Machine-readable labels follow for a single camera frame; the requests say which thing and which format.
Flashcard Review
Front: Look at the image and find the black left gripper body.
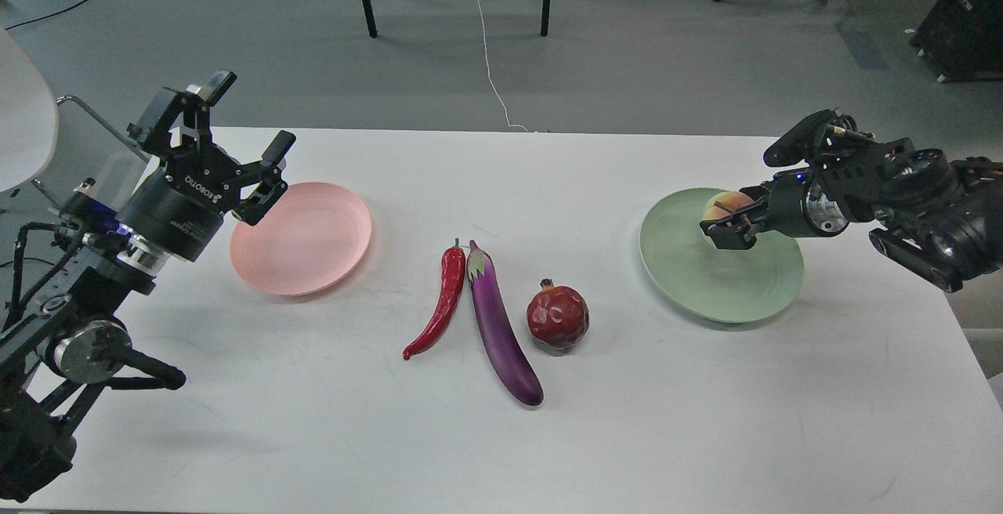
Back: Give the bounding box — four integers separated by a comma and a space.
118, 150, 239, 262

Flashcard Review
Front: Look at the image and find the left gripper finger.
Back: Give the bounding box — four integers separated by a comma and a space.
230, 131, 296, 227
128, 69, 237, 161

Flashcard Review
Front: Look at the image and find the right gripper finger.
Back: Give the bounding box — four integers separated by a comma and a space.
699, 202, 768, 250

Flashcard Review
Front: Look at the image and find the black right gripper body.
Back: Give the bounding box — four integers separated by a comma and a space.
759, 172, 849, 238

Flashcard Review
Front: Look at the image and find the yellow pink peach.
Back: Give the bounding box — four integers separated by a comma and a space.
700, 190, 757, 248

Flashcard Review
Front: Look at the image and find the red pomegranate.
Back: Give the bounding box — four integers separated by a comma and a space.
526, 278, 591, 351

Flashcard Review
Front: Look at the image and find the red chili pepper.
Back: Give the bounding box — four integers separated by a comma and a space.
401, 238, 466, 361

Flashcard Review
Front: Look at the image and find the purple eggplant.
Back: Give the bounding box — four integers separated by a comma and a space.
466, 240, 545, 407

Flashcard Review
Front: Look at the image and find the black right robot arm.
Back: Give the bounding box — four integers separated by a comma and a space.
700, 110, 1002, 293

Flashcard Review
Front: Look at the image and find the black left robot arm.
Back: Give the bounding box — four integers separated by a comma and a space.
1, 69, 296, 502

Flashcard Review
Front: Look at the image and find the green plate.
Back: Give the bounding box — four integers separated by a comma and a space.
639, 188, 805, 324

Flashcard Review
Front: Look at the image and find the pink plate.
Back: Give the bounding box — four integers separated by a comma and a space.
229, 182, 373, 296

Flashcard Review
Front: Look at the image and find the white chair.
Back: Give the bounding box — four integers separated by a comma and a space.
1, 30, 150, 213

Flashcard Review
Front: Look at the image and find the black equipment case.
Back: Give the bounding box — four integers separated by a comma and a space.
910, 0, 1002, 83

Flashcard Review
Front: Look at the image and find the white floor cable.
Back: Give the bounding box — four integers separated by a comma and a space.
459, 0, 530, 133

